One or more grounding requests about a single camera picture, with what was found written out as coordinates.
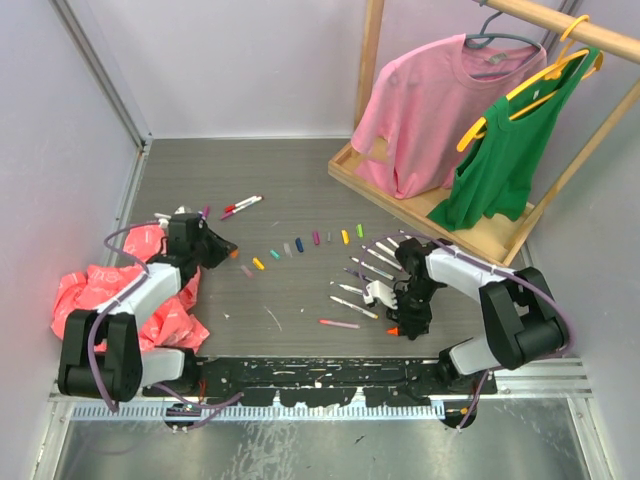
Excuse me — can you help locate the red crumpled plastic bag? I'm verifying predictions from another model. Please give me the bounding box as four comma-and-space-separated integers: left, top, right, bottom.
52, 213, 217, 370

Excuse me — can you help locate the pink cap marker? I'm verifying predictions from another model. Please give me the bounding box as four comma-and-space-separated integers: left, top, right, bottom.
220, 204, 251, 221

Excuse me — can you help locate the yellow cap marker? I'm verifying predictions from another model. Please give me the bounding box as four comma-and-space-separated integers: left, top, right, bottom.
386, 237, 399, 249

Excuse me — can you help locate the light pink marker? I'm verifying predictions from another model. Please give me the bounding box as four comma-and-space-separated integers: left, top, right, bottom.
318, 319, 361, 330

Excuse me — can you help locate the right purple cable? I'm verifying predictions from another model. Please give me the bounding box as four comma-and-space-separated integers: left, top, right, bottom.
357, 231, 577, 431

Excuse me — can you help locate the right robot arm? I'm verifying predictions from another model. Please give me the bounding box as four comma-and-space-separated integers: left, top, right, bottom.
367, 238, 571, 394

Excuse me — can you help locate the wooden clothes rack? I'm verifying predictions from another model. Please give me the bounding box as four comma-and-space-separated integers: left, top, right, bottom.
328, 1, 639, 266

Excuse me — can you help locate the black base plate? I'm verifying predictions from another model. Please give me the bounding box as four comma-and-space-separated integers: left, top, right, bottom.
166, 357, 497, 408

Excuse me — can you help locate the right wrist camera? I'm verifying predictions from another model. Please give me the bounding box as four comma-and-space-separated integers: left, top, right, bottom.
363, 281, 398, 310

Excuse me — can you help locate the clear pink pen cap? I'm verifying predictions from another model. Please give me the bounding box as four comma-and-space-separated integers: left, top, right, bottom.
240, 265, 254, 278

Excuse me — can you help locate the grey hanger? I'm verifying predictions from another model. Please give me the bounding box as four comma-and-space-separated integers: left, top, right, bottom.
464, 0, 543, 79

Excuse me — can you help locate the purple cable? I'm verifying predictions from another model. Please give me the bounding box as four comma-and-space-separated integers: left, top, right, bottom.
87, 209, 246, 432
357, 231, 577, 431

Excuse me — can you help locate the purple marker pen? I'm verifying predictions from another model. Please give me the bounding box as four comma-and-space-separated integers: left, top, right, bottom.
343, 267, 374, 283

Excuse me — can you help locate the yellow hanger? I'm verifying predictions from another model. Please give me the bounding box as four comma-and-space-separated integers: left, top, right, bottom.
456, 14, 590, 152

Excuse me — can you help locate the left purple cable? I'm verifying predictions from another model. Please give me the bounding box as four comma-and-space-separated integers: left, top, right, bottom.
87, 209, 246, 432

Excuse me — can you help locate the magenta marker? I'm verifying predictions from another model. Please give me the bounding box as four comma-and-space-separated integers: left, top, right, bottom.
361, 245, 403, 271

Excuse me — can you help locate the teal marker pen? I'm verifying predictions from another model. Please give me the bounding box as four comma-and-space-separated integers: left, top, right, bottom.
337, 283, 364, 297

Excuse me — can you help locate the pink t-shirt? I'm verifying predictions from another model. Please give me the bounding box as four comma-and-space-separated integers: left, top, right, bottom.
351, 34, 547, 199

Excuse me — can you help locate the cable duct rail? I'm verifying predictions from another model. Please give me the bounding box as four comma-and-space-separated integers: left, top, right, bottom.
70, 401, 445, 422

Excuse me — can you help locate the green tank top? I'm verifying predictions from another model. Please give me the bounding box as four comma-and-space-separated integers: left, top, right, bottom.
428, 48, 603, 231

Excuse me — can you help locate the red cap marker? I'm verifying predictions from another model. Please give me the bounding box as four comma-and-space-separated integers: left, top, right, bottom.
225, 195, 263, 213

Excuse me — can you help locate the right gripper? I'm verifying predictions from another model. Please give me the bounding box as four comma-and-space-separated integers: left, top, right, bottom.
386, 279, 441, 340

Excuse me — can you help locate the grey marker pen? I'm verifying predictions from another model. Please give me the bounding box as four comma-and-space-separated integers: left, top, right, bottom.
375, 241, 397, 260

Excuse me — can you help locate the yellow marker pen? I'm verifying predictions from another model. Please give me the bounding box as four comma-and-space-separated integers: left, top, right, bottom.
328, 295, 379, 319

